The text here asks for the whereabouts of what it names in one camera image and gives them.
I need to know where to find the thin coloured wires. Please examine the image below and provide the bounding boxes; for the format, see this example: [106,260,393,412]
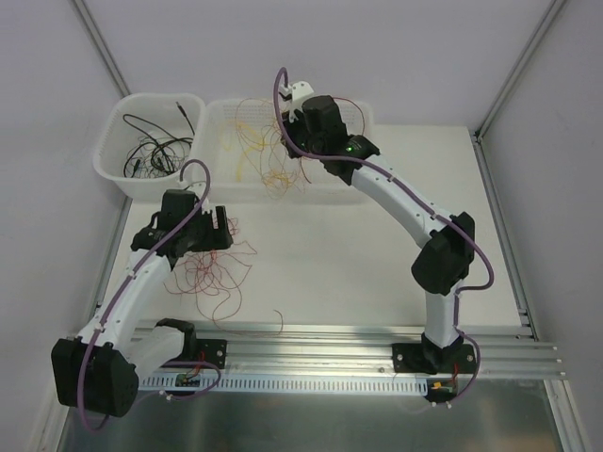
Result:
[162,216,284,333]

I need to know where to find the thick red wire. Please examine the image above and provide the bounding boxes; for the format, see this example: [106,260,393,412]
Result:
[301,96,368,186]

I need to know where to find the thin yellow wire bundle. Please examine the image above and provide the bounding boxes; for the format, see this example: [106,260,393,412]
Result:
[220,96,326,199]

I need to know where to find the thin black wire bundle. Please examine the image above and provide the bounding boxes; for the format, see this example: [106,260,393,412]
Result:
[136,131,197,180]

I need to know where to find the black usb cable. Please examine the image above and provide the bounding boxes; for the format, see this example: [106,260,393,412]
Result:
[149,136,196,170]
[121,100,197,179]

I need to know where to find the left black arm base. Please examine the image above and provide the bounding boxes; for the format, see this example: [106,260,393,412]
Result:
[195,339,228,369]

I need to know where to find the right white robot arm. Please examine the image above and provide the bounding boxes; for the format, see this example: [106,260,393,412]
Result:
[276,95,475,375]

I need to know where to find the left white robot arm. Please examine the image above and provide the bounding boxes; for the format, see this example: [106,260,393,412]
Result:
[51,189,234,417]

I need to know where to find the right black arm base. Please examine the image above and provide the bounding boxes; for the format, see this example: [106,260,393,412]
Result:
[391,343,432,374]

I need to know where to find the right white mesh basket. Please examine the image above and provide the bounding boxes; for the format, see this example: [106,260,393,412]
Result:
[284,97,374,204]

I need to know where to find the white mesh basket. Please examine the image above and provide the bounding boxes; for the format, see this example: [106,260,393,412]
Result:
[201,98,296,202]
[284,97,374,204]

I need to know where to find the middle white mesh basket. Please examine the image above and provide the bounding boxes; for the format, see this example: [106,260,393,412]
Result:
[201,98,296,202]

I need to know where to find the left white solid basket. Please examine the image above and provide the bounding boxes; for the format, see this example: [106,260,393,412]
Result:
[92,93,205,202]

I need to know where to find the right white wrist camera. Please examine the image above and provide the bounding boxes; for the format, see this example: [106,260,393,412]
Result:
[278,81,315,123]

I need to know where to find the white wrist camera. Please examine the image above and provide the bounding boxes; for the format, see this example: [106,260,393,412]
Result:
[278,81,315,123]
[179,180,211,211]

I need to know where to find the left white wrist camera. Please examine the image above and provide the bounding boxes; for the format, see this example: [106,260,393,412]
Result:
[179,180,211,211]

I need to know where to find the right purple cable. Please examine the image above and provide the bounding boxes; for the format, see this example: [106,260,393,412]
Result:
[273,67,495,331]

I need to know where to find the aluminium mounting rail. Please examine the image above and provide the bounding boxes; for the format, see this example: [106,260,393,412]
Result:
[126,310,564,380]

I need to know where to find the white slotted cable duct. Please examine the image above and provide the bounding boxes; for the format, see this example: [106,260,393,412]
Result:
[139,372,428,396]

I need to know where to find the left aluminium frame post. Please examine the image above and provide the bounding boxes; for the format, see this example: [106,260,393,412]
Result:
[69,0,131,98]

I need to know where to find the aluminium frame post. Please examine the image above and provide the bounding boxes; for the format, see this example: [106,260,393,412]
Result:
[69,0,131,98]
[472,0,569,311]

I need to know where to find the right aluminium frame post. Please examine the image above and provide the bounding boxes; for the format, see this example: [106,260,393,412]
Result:
[472,0,569,311]

